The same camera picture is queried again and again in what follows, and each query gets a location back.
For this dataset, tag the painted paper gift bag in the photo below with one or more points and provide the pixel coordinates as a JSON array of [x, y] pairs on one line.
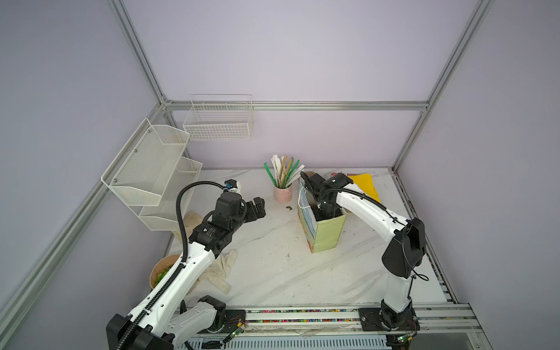
[[322, 233]]

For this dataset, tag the white wire basket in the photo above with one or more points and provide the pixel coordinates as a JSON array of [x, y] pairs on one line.
[[220, 117]]

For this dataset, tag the brown wrapped straws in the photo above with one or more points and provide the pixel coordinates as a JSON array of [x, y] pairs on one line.
[[285, 169]]

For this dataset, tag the lower white mesh shelf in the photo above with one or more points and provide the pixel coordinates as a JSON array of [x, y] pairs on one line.
[[163, 217]]

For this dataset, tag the paper bowl of greens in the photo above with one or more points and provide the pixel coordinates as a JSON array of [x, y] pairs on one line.
[[161, 269]]

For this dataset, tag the upper white mesh shelf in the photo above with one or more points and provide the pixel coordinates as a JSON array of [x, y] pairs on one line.
[[141, 172]]

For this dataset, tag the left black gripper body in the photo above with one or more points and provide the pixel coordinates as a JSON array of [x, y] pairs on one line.
[[236, 222]]

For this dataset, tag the yellow napkin stack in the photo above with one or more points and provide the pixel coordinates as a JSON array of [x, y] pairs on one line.
[[365, 183]]

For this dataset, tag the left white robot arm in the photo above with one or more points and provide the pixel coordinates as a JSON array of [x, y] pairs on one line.
[[154, 323]]

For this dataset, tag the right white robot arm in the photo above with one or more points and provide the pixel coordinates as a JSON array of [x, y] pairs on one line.
[[405, 238]]

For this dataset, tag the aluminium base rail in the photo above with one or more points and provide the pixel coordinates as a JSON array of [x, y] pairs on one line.
[[434, 318]]

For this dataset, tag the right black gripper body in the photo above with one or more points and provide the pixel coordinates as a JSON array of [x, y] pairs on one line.
[[322, 212]]

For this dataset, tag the brown paper bag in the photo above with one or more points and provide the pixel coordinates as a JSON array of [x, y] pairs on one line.
[[191, 220]]

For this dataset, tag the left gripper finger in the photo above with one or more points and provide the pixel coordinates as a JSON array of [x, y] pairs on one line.
[[259, 207], [250, 213]]

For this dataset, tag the pink straw bucket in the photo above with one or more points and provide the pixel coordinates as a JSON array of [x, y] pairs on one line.
[[283, 195]]

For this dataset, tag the white mesh shelf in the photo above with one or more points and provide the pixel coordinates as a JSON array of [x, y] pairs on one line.
[[163, 217], [141, 172]]

